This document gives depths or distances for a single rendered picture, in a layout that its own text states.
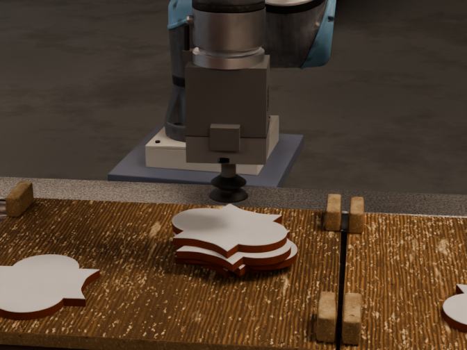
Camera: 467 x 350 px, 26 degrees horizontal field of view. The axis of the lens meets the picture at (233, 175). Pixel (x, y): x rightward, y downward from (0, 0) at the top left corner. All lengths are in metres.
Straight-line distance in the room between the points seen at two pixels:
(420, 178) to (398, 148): 0.39
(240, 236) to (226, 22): 0.23
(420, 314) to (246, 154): 0.24
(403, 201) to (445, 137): 3.38
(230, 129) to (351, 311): 0.22
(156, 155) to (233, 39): 0.62
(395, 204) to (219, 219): 0.31
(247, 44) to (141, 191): 0.43
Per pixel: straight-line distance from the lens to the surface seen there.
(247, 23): 1.02
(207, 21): 1.02
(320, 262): 1.13
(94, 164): 4.32
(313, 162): 4.32
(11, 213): 1.27
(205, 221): 1.13
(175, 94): 1.63
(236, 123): 1.04
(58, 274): 1.09
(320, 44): 1.55
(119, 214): 1.26
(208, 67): 1.03
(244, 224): 1.12
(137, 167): 1.62
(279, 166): 1.62
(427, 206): 1.36
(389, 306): 1.04
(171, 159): 1.60
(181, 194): 1.38
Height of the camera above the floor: 1.40
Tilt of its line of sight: 20 degrees down
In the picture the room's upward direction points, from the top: straight up
